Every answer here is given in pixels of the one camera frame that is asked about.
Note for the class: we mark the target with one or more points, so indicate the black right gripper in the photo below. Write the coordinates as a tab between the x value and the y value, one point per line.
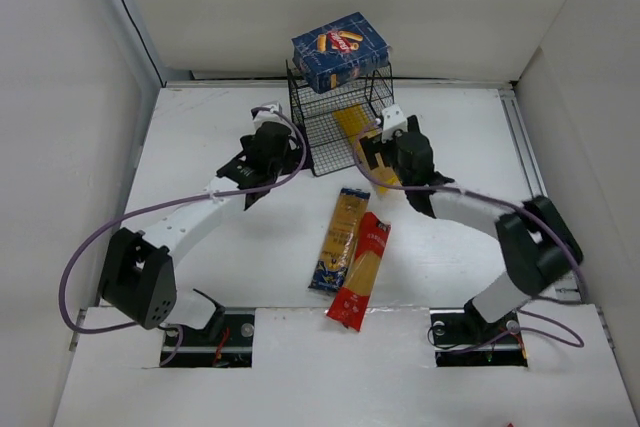
373	151

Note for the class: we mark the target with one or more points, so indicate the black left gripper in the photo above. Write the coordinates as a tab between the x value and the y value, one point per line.
288	148

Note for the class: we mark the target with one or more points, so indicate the blue Barilla pasta box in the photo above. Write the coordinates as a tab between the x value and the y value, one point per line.
339	52

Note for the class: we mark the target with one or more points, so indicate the blue-ended spaghetti bag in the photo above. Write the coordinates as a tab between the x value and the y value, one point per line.
340	241

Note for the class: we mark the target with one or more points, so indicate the red spaghetti bag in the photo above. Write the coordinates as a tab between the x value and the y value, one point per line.
351	302

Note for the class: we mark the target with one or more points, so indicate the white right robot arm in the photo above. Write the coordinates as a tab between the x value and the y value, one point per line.
536	245

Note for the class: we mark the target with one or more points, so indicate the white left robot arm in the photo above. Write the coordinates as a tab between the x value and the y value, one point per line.
139	273

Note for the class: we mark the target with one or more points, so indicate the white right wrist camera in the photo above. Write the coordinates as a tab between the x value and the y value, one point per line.
392	122

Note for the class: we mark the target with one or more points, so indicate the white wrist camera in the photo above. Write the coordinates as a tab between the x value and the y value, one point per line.
267	118
392	122

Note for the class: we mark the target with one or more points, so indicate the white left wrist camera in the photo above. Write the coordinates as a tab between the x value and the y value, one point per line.
267	118

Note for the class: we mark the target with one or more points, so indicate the black wire mesh shelf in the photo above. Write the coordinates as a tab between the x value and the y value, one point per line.
330	121

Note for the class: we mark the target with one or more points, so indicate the aluminium table edge rail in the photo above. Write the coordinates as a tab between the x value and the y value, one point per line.
569	288

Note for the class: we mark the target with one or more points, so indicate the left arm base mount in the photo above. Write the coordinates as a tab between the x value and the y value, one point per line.
202	333

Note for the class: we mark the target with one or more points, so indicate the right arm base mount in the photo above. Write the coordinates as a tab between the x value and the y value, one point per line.
460	341

